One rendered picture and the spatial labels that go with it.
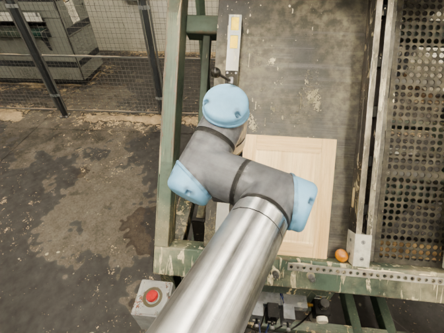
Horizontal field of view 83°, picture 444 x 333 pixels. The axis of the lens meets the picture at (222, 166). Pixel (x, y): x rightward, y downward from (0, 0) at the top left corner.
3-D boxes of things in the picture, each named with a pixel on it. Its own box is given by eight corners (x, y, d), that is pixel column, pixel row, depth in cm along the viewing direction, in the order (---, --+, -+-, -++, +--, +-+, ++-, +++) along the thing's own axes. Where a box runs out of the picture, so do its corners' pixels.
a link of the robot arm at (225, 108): (189, 113, 39) (214, 72, 41) (198, 143, 49) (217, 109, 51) (236, 133, 37) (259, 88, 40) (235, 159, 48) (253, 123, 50)
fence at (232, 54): (215, 247, 108) (213, 250, 104) (229, 19, 104) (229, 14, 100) (226, 248, 108) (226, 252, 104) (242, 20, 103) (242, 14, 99)
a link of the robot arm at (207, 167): (219, 207, 34) (252, 141, 37) (154, 179, 38) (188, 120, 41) (230, 220, 41) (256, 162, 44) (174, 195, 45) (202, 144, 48)
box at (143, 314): (141, 330, 97) (129, 314, 85) (150, 296, 106) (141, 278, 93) (172, 333, 96) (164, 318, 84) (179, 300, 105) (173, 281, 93)
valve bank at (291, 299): (209, 333, 111) (207, 315, 95) (213, 299, 122) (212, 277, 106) (326, 347, 108) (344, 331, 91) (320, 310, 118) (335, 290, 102)
